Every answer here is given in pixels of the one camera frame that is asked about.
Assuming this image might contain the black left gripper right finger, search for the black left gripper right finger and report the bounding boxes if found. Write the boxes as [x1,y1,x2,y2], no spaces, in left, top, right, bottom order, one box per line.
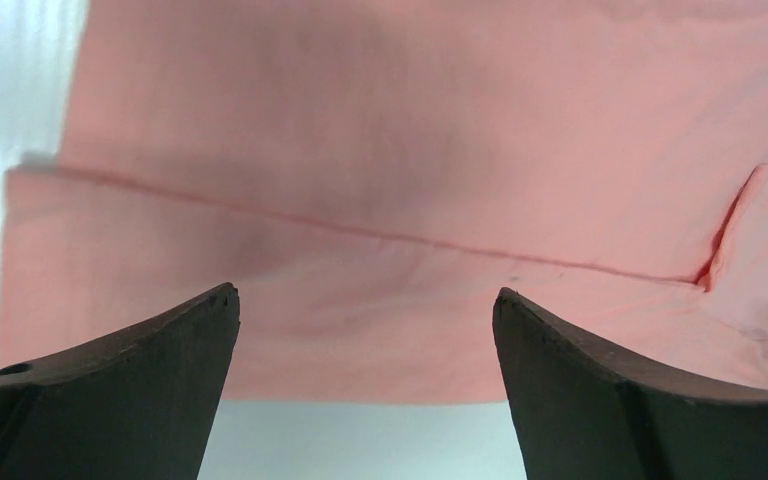
[492,288,768,480]

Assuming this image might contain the pink t shirt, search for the pink t shirt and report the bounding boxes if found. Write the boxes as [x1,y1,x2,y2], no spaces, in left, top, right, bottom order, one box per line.
[0,1,768,403]

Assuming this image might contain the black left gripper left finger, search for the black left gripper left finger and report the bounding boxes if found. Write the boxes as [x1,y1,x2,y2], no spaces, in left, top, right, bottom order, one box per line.
[0,283,240,479]

